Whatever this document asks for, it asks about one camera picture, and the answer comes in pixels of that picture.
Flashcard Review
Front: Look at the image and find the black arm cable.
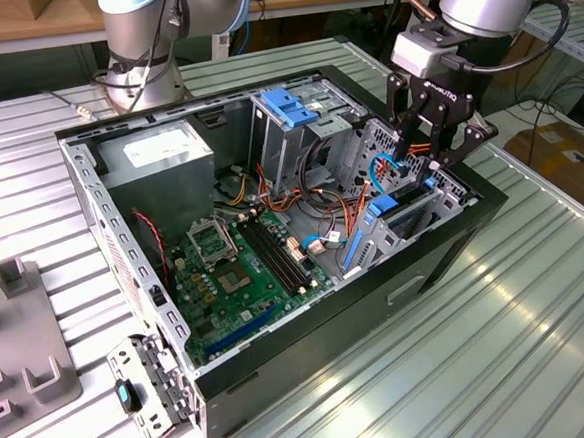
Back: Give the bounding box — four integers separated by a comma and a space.
50, 87, 89, 120

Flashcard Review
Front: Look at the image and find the red black fan wire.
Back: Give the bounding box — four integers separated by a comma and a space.
130, 205, 172, 291

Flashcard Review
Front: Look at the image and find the grey metal disk bay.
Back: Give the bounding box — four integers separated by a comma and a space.
327, 110, 482, 282

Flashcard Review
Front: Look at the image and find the metal slot bracket plate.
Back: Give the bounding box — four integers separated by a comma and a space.
103, 328, 198, 438

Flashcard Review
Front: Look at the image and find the hard disk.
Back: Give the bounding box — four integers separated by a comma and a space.
337, 176, 445, 276

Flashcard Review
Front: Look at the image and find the yellow black wire bundle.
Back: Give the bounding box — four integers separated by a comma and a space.
213, 170, 253, 208

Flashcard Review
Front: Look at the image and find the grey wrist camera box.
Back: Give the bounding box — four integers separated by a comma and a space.
388, 26, 459, 82

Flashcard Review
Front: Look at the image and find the orange red power wire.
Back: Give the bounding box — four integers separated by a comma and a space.
406, 141, 442, 161

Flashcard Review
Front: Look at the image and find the black case fan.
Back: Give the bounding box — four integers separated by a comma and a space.
128, 207, 172, 294

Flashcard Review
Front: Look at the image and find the black open PC case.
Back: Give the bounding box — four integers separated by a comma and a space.
50, 52, 526, 438

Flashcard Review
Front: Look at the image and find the metal socket cover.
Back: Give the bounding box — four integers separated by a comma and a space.
185, 215, 240, 267

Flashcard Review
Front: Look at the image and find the flat cardboard box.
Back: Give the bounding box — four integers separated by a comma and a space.
503, 117, 584, 200

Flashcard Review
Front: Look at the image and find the light blue data wire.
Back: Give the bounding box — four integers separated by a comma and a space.
300, 230, 350, 252

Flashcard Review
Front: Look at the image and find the black tripod stand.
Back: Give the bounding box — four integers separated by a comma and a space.
375, 0, 418, 39

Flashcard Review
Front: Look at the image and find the grey power supply unit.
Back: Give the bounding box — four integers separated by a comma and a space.
92, 117, 222, 248

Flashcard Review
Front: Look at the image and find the blue expansion slot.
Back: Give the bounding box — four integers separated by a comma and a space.
200, 302, 282, 359

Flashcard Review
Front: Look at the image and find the grey optical drive cage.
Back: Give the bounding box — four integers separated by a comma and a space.
242, 76, 371, 198

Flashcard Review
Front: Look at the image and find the wooden desk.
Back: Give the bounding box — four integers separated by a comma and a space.
0, 0, 460, 56

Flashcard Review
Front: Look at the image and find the CPU socket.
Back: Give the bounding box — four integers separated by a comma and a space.
211, 260, 254, 300

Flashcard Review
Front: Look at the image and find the grey parts rack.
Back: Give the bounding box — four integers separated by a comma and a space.
0, 251, 87, 438

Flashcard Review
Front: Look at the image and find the green motherboard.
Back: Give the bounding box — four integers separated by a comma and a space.
163, 200, 341, 369

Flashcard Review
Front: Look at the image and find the orange red wire bundle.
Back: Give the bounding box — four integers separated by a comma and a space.
255, 156, 374, 242

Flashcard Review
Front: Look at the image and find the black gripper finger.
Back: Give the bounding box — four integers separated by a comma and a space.
384, 68, 442, 162
425, 113, 502, 170

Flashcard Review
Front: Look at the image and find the blue plastic bay latch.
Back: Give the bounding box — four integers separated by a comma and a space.
260, 85, 321, 131

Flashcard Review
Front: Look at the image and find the black camera cable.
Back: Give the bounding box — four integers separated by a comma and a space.
434, 0, 576, 77

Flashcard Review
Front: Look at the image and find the black RAM slot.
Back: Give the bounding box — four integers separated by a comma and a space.
235, 218, 295, 303
256, 211, 315, 288
249, 213, 309, 294
242, 216, 302, 298

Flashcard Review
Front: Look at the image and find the black blue slot latch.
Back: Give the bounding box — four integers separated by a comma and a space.
111, 377, 141, 416

